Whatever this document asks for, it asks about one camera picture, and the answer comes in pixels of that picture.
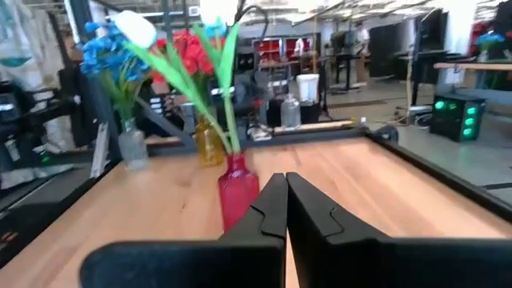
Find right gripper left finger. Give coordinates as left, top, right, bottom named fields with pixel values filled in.
left=78, top=173, right=288, bottom=288

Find blue frame wooden workbench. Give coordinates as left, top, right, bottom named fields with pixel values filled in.
left=434, top=59, right=512, bottom=91

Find red storage shelf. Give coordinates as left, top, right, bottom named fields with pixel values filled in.
left=286, top=35, right=317, bottom=61
left=252, top=38, right=286, bottom=65

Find black box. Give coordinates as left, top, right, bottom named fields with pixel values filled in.
left=299, top=102, right=323, bottom=124

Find yellow ribbed glass vase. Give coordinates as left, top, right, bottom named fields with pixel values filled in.
left=194, top=118, right=226, bottom=168

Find blue flowers in vase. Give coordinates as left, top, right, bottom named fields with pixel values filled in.
left=475, top=31, right=506, bottom=61

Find computer tower green fans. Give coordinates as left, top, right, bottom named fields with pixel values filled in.
left=429, top=94, right=487, bottom=143

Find red ribbed glass vase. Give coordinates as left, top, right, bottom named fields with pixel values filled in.
left=217, top=151, right=261, bottom=233

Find white plastic bin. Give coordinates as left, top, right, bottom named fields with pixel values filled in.
left=295, top=73, right=321, bottom=103

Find clear ribbed glass vase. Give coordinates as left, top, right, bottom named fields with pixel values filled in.
left=117, top=118, right=150, bottom=172
left=280, top=94, right=302, bottom=129

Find black standing desk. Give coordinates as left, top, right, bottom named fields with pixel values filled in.
left=331, top=50, right=369, bottom=91

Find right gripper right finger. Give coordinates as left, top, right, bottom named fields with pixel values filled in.
left=286, top=171, right=512, bottom=288

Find black aluminium table frame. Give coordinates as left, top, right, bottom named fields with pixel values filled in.
left=0, top=95, right=512, bottom=269

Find person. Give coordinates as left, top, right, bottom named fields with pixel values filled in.
left=354, top=22, right=371, bottom=57

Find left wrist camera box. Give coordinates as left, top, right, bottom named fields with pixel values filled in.
left=235, top=51, right=258, bottom=74

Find black partition panel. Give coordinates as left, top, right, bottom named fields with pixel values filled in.
left=367, top=23, right=419, bottom=79

